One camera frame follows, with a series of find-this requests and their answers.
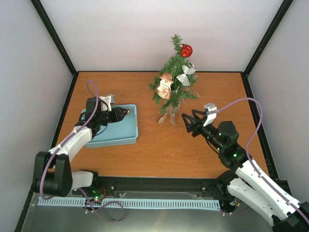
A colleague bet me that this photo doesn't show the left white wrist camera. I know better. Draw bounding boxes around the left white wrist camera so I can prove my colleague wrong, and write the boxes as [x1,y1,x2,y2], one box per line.
[99,94,115,111]

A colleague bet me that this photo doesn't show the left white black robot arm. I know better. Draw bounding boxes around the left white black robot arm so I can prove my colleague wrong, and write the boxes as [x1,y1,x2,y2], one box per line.
[32,96,129,200]

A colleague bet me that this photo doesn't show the red ball ornament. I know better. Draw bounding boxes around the red ball ornament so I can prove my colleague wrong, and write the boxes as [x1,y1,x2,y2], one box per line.
[180,44,193,58]

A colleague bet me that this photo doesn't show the small green christmas tree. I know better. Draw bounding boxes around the small green christmas tree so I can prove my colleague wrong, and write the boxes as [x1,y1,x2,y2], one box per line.
[149,34,197,125]

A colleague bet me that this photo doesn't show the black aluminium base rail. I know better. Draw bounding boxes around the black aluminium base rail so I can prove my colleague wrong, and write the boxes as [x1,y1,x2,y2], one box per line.
[43,170,237,200]

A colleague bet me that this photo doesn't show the snowman ornament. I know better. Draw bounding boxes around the snowman ornament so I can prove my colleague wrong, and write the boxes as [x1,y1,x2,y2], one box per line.
[155,72,173,100]

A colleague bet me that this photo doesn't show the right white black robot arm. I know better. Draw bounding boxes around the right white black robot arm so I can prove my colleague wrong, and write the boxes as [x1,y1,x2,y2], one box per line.
[182,110,309,232]

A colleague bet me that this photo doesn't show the purple floor cable loop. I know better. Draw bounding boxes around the purple floor cable loop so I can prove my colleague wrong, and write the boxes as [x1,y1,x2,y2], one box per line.
[77,188,125,222]

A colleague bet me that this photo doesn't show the light blue cable duct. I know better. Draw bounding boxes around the light blue cable duct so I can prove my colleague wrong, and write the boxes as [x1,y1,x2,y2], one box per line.
[37,197,220,211]

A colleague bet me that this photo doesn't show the blue plastic basket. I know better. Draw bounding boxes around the blue plastic basket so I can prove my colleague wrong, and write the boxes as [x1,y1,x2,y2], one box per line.
[84,104,139,148]

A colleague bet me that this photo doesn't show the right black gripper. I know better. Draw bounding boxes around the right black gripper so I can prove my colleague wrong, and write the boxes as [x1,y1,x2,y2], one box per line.
[182,109,224,151]

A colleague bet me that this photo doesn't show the clear plastic battery box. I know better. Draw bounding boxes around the clear plastic battery box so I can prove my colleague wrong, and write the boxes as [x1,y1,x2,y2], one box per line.
[170,113,176,125]

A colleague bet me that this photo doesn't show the clear angel ornament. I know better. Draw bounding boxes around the clear angel ornament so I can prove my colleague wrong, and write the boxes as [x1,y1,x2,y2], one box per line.
[176,65,196,87]

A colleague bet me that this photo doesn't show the beige wooden heart ornament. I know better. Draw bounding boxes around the beige wooden heart ornament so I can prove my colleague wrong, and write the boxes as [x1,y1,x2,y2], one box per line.
[158,112,168,124]

